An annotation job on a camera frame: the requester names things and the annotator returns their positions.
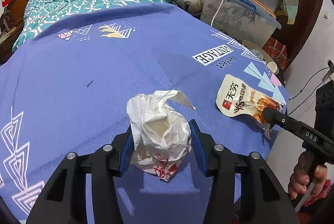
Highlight chicken snack pouch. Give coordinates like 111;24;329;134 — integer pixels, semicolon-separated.
215;74;287;140

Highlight white plastic bag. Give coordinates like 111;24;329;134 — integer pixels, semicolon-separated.
126;89;195;182

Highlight beige round trash bin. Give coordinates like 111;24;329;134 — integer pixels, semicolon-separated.
242;40;274;65

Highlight right hand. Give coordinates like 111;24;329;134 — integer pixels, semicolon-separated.
288;151;328;200

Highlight white paper cup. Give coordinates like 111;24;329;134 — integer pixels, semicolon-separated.
267;61;279;74

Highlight orange shopping bag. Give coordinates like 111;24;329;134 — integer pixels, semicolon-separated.
262;37;288;70

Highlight blue patterned bed sheet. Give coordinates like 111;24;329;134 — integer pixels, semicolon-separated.
1;3;289;221

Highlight carved wooden headboard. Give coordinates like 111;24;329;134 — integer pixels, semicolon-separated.
0;0;102;65

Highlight black power cable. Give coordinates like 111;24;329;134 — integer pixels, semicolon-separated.
288;59;334;116

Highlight clear storage box blue handle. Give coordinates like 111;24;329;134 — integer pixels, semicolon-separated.
200;0;281;47

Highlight white cable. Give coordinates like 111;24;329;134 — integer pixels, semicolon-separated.
210;0;241;28

